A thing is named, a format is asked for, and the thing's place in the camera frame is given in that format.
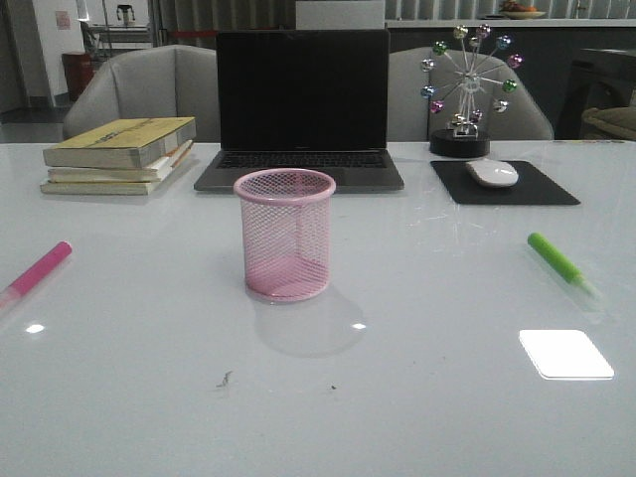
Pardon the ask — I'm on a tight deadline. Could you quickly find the ferris wheel desk ornament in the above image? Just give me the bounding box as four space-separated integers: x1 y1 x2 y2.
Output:
420 23 519 158

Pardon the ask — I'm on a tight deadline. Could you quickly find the black mouse pad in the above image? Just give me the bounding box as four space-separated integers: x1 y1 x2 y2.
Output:
429 159 581 207

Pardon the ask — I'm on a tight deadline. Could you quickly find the dark side table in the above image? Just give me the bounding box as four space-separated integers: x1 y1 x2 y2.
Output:
555 49 635 139

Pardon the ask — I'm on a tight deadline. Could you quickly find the red bin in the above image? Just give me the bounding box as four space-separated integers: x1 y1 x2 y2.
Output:
62 52 94 101

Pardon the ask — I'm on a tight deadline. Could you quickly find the left grey armchair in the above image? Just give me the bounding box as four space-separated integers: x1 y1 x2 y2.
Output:
63 45 221 142

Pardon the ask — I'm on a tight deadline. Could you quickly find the grey armchair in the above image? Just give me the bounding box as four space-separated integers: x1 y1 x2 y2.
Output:
387 47 554 142
63 45 221 142

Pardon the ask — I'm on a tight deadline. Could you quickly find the green highlighter pen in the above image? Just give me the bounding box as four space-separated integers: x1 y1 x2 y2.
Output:
527 233 601 300

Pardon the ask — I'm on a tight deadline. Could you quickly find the right grey armchair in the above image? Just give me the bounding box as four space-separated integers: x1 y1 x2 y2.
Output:
387 47 554 142

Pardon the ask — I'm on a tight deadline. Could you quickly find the dark grey open laptop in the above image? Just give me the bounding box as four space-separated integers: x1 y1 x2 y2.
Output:
194 30 403 193

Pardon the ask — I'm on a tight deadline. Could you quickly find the fruit bowl on counter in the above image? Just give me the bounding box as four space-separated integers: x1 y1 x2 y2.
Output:
499 0 545 20

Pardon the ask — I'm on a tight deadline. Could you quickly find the middle cream book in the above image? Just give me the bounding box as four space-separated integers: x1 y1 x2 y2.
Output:
48 140 193 183

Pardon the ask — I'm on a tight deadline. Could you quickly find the pink mesh pen holder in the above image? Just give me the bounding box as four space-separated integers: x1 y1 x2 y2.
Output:
234 168 336 302

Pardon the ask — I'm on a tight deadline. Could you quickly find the bottom cream book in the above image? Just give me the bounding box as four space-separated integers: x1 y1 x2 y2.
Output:
40 154 189 196

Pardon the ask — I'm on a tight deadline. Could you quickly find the top yellow book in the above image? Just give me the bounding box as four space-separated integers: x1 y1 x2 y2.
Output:
43 116 197 169

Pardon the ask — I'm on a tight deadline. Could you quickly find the pink highlighter pen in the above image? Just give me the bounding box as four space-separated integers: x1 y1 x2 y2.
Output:
1 241 73 312

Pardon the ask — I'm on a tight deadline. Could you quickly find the cream book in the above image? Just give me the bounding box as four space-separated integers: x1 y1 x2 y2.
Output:
40 154 189 196
48 140 193 183

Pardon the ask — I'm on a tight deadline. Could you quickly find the white box behind laptop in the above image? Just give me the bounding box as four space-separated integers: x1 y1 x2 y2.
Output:
295 1 386 30

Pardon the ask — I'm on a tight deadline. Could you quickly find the white computer mouse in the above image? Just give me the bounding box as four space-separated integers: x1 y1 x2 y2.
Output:
465 158 519 188

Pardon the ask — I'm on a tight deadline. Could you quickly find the olive cushion at right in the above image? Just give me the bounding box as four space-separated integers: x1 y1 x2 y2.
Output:
581 106 635 141

